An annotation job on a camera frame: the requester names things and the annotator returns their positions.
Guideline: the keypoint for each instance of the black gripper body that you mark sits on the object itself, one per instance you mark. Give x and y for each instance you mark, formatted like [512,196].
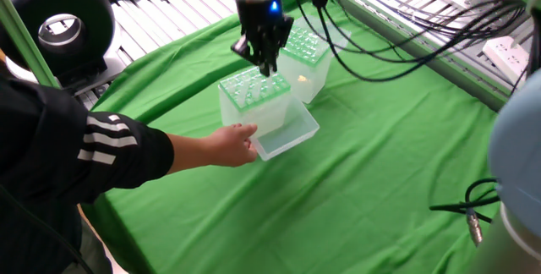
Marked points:
[260,16]

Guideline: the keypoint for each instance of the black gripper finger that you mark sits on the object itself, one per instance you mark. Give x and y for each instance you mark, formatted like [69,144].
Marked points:
[253,52]
[279,50]

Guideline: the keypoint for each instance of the green frame post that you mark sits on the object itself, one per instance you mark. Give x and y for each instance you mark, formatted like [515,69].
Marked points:
[25,39]

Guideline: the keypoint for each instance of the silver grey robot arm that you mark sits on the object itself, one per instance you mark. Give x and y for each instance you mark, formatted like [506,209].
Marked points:
[515,160]

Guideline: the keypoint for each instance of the green cloth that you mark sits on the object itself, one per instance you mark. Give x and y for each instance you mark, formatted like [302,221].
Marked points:
[317,189]

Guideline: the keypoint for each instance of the translucent tip box holding tips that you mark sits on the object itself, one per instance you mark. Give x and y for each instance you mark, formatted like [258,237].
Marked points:
[262,117]

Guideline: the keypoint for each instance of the translucent tip box nearly empty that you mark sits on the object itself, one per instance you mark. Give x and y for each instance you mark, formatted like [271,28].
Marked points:
[306,79]

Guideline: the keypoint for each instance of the white power strip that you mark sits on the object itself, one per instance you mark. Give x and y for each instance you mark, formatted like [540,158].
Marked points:
[507,56]

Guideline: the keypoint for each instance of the person's right hand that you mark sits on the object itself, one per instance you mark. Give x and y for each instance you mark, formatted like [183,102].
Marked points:
[230,149]

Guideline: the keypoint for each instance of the bare right forearm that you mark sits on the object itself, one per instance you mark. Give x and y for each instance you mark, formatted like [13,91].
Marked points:
[188,153]

